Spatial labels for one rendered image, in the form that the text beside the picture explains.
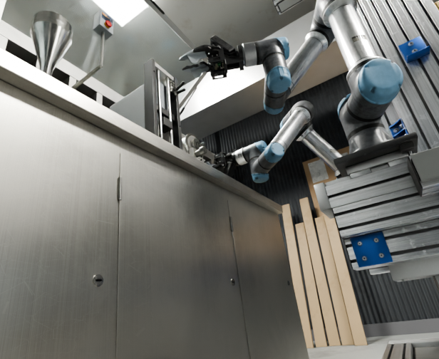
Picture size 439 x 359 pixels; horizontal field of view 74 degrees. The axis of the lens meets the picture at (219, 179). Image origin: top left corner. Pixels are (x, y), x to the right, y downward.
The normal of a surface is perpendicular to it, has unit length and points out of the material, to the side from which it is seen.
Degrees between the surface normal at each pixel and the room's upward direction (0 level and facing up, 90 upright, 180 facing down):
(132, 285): 90
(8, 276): 90
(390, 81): 97
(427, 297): 90
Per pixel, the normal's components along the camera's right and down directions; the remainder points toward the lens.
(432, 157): -0.53, -0.29
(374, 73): -0.09, -0.28
